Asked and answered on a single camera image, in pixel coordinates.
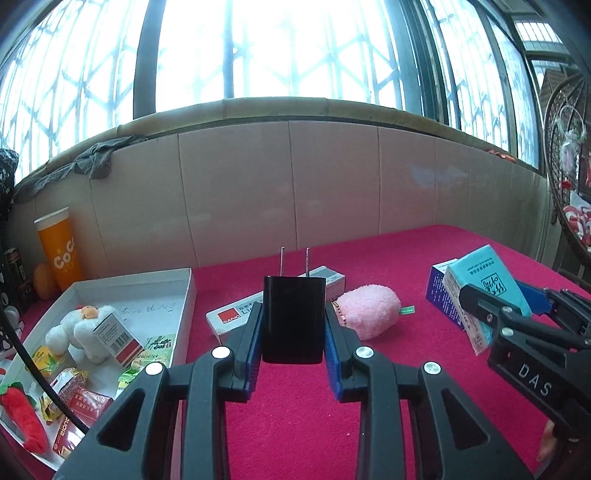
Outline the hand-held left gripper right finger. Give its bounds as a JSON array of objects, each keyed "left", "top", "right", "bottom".
[{"left": 324, "top": 305, "right": 536, "bottom": 480}]

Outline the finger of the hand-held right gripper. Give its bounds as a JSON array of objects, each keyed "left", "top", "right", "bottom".
[
  {"left": 458, "top": 283, "right": 587, "bottom": 354},
  {"left": 517, "top": 279, "right": 591, "bottom": 337}
]

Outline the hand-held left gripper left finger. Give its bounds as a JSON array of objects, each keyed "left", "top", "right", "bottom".
[{"left": 53, "top": 302, "right": 265, "bottom": 480}]

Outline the long grey sealant box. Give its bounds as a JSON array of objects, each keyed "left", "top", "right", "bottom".
[{"left": 206, "top": 265, "right": 346, "bottom": 344}]

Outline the black charger plug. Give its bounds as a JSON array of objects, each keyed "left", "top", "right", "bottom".
[{"left": 263, "top": 247, "right": 327, "bottom": 364}]

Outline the pink plush toy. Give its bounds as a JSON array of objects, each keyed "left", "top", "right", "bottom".
[{"left": 333, "top": 285, "right": 415, "bottom": 341}]

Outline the teal tissue pack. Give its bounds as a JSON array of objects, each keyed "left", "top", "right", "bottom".
[{"left": 442, "top": 244, "right": 534, "bottom": 356}]

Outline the white and blue medicine box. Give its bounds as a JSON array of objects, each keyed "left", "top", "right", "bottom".
[{"left": 426, "top": 261, "right": 467, "bottom": 330}]

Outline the white shallow cardboard box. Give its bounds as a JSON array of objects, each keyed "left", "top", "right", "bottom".
[{"left": 0, "top": 268, "right": 197, "bottom": 472}]

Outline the white chicken plush toy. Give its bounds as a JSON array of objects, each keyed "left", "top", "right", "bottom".
[{"left": 45, "top": 304, "right": 125, "bottom": 365}]

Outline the person's right hand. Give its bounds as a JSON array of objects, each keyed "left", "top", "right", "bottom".
[{"left": 538, "top": 418, "right": 561, "bottom": 462}]

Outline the red table mat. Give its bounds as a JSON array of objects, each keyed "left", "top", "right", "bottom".
[{"left": 18, "top": 224, "right": 591, "bottom": 480}]

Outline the red white medicine box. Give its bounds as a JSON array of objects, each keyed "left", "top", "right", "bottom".
[{"left": 92, "top": 311, "right": 145, "bottom": 369}]

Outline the dream catcher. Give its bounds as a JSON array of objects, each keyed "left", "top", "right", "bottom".
[{"left": 554, "top": 104, "right": 583, "bottom": 176}]

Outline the hanging wicker chair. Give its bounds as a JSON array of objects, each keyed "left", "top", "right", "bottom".
[{"left": 542, "top": 74, "right": 591, "bottom": 268}]

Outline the red snack packet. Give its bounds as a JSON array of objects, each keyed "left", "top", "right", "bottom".
[{"left": 50, "top": 367, "right": 89, "bottom": 402}]

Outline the yellow green snack packet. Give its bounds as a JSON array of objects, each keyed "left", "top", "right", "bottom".
[{"left": 30, "top": 346, "right": 63, "bottom": 379}]

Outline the large red box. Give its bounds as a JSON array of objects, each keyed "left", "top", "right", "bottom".
[{"left": 51, "top": 415, "right": 88, "bottom": 457}]

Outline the orange paper cup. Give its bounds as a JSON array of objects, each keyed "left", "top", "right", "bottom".
[{"left": 34, "top": 208, "right": 86, "bottom": 292}]

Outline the orange fruit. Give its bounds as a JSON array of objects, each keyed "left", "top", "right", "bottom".
[{"left": 32, "top": 263, "right": 58, "bottom": 301}]

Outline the red chili plush toy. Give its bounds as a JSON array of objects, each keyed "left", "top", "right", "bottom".
[{"left": 0, "top": 382, "right": 49, "bottom": 454}]

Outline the grey cloth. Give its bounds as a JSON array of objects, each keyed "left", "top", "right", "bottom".
[{"left": 14, "top": 135, "right": 148, "bottom": 201}]

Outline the black drink can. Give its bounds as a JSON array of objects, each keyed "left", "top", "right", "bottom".
[{"left": 4, "top": 248, "right": 33, "bottom": 310}]

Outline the window with metal grille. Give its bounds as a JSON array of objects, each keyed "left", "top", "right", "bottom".
[{"left": 0, "top": 0, "right": 546, "bottom": 185}]

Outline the black plastic bag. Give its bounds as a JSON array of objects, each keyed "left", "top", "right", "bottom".
[{"left": 0, "top": 148, "right": 20, "bottom": 217}]

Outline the black cable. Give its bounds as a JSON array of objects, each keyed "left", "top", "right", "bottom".
[{"left": 0, "top": 305, "right": 90, "bottom": 435}]

